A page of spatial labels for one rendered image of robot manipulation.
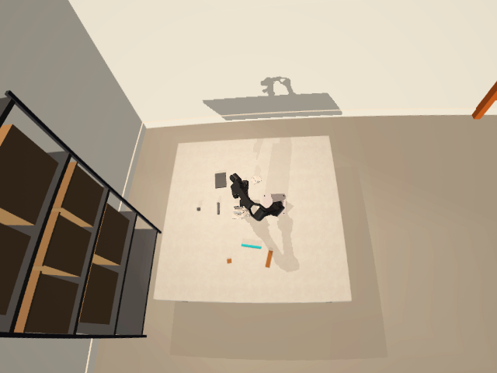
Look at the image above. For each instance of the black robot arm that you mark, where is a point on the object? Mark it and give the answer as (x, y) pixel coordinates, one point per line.
(238, 189)

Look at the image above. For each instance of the orange flat bar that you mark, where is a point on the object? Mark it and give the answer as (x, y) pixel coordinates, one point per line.
(269, 258)

